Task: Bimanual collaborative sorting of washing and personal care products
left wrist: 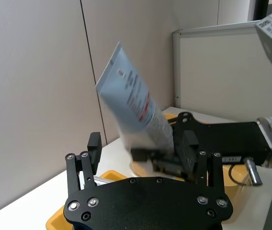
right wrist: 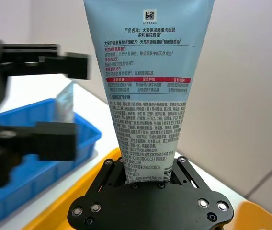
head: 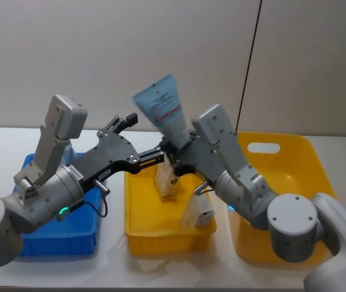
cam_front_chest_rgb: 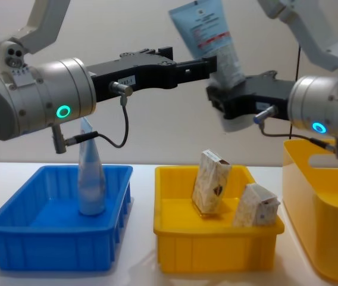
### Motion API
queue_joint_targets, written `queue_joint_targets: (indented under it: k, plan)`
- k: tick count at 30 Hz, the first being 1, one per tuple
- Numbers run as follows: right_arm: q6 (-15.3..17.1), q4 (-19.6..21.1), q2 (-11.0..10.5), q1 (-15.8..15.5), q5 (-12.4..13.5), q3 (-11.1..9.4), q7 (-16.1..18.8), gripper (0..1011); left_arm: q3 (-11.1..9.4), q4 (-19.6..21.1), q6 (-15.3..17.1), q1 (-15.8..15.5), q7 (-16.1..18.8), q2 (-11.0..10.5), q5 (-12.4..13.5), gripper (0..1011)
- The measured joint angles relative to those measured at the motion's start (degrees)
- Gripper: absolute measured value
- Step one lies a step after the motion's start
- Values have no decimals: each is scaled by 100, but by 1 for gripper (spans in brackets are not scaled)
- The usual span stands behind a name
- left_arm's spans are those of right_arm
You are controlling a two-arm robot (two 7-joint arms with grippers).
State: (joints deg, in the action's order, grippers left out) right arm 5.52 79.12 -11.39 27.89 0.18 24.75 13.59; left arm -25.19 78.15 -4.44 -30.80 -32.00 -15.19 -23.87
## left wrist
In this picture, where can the yellow plastic tray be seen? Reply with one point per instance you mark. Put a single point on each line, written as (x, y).
(57, 222)

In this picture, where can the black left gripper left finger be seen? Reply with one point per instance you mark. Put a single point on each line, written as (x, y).
(94, 153)

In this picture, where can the white partition with grey frame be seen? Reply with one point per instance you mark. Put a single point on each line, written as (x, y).
(222, 72)

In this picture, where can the white and blue squeeze tube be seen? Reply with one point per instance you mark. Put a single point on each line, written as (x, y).
(131, 95)

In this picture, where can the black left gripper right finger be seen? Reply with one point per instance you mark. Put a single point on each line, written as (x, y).
(188, 155)

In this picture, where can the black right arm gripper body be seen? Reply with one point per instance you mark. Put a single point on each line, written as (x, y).
(231, 139)

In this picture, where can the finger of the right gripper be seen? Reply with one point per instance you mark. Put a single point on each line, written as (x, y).
(164, 165)
(183, 118)

